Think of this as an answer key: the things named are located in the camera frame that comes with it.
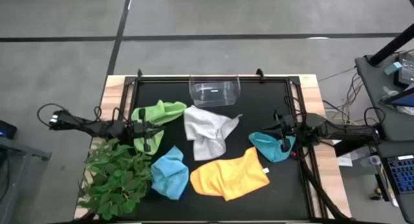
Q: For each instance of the black electronic device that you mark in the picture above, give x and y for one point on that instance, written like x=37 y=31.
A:
x=406 y=72

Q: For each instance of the dark blue device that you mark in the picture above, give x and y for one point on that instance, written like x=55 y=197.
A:
x=6 y=130

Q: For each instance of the teal microfiber towel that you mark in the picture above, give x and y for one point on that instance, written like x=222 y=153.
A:
x=266 y=146

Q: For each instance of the clear plastic bin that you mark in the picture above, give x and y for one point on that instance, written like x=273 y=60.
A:
x=215 y=93

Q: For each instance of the orange microfiber towel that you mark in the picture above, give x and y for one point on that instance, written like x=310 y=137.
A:
x=229 y=177

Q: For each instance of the tablet with blue screen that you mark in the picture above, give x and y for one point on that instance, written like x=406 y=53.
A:
x=404 y=99

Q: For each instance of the clear plastic bottle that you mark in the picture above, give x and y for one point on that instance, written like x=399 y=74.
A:
x=372 y=161

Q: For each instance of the small black yellow tool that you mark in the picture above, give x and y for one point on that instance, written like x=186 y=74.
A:
x=376 y=195

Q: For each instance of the light blue microfiber towel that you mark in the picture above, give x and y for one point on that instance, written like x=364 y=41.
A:
x=169 y=175

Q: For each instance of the green leafy plant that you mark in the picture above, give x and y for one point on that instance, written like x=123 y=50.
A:
x=113 y=182

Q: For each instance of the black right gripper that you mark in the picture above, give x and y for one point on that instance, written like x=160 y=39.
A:
x=286 y=125

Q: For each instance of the small red tag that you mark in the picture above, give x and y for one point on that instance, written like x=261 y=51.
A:
x=293 y=154

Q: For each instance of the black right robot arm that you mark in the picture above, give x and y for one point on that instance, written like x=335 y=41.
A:
x=339 y=130

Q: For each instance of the small teal box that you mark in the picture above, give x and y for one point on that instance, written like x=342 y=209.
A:
x=393 y=68

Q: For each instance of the light grey microfiber towel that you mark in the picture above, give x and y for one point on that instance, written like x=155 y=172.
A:
x=207 y=130

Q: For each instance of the green microfiber towel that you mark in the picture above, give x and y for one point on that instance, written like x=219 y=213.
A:
x=168 y=110

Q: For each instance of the grey metal desk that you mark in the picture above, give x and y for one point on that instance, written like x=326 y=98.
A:
x=26 y=149

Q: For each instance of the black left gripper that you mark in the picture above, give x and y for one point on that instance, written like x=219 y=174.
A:
x=142 y=128

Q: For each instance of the backlit keyboard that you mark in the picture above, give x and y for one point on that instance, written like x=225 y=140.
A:
x=402 y=175

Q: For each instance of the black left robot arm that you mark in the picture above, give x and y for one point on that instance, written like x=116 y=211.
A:
x=84 y=125

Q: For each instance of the black stand pole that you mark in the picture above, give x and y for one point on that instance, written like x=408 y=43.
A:
x=391 y=46

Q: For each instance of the white paper sheet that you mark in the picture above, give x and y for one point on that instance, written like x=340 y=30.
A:
x=344 y=161

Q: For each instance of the dark grey workstation desk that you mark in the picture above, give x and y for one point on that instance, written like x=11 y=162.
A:
x=368 y=85

